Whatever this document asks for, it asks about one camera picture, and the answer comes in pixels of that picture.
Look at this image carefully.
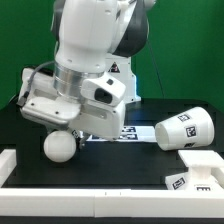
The white table border frame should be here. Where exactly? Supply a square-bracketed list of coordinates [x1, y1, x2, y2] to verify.
[0, 149, 224, 218]

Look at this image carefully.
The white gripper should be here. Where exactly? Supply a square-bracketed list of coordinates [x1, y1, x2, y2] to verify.
[19, 68, 125, 148]

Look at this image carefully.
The white marker sheet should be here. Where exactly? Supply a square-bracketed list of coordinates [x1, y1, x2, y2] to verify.
[87, 125, 158, 143]

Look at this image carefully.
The white lamp base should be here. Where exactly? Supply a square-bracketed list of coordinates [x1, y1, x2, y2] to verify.
[165, 150, 224, 192]

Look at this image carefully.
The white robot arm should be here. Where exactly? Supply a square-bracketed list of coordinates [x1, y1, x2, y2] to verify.
[18, 0, 156, 141]

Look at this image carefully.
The white light bulb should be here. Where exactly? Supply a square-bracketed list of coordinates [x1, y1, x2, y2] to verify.
[44, 131, 76, 163]

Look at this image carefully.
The white lamp shade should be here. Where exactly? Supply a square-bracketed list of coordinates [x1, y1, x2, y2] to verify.
[155, 107, 215, 151]

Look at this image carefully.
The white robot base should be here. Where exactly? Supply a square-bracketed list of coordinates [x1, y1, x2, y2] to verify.
[106, 54, 141, 104]

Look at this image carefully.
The grey cable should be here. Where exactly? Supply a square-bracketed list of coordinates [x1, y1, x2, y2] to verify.
[16, 60, 56, 108]

